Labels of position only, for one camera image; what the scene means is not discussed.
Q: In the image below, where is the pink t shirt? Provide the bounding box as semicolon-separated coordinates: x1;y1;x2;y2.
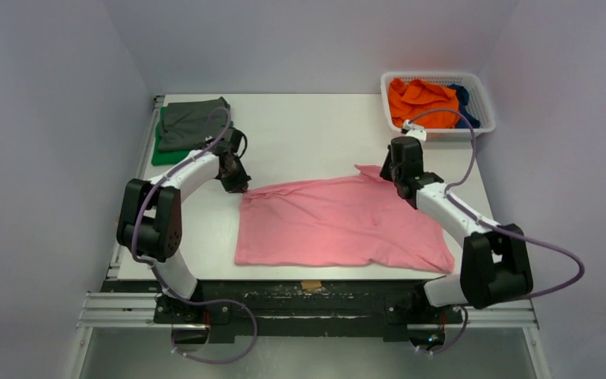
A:
234;165;455;274

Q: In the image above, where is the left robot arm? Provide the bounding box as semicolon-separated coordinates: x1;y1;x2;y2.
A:
116;126;251;323

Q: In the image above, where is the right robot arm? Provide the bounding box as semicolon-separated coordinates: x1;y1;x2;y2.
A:
380;136;533;321

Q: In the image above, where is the orange t shirt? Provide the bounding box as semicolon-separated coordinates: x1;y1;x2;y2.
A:
387;78;460;129

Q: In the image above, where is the folded grey t shirt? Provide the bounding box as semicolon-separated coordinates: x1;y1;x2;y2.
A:
158;97;230;152

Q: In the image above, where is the folded green t shirt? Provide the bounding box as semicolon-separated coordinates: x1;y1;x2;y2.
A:
151;109;214;166

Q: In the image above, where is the blue t shirt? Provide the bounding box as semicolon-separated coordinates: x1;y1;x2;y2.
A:
448;84;481;129

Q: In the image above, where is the white plastic basket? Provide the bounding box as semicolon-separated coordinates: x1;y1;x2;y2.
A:
380;71;496;138

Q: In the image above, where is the brown tape piece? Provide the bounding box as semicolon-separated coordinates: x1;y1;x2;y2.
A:
301;280;323;291

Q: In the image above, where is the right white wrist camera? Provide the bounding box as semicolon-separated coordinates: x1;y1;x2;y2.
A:
401;119;428;142

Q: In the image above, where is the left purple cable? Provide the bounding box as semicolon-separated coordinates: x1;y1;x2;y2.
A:
130;107;258;366

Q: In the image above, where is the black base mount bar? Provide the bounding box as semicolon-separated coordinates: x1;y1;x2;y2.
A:
101;280;463;348

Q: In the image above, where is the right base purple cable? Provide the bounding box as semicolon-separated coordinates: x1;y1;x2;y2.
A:
413;306;470;357

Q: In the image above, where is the aluminium frame rail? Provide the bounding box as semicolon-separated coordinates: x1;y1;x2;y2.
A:
69;94;552;378

